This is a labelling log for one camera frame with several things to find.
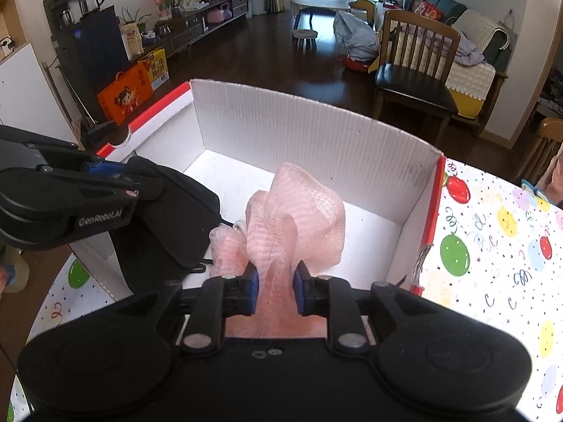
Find pink mesh bath pouf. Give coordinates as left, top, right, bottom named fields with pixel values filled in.
left=210, top=163, right=346, bottom=339

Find white cabinet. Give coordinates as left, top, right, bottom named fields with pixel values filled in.
left=0, top=43, right=77, bottom=143

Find orange gift box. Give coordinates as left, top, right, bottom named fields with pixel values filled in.
left=97, top=64, right=154, bottom=125

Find black water dispenser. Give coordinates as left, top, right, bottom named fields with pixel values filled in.
left=43, top=0, right=131, bottom=121

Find red white cardboard box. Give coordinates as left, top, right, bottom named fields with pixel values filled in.
left=99, top=79, right=445, bottom=290

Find yellow gift box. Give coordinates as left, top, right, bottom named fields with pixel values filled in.
left=138, top=49, right=170, bottom=90

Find low tv cabinet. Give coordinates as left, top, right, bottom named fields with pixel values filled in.
left=143, top=0, right=249, bottom=57

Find small round stool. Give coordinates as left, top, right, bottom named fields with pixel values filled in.
left=292, top=28, right=318, bottom=51

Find pink towel on chair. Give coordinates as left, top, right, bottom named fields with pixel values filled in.
left=536, top=145, right=563, bottom=206

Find wooden chair black seat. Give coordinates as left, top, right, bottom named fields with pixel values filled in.
left=372, top=9, right=461, bottom=144

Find grey bag on floor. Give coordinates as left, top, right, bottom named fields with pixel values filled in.
left=333, top=11, right=380, bottom=62

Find round coffee table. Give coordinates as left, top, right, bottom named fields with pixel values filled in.
left=290, top=0, right=357, bottom=30

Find wooden chair near table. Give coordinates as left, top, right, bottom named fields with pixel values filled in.
left=514, top=117, right=563, bottom=185

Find sofa with covers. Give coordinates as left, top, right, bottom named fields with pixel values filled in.
left=387, top=0, right=511, bottom=127

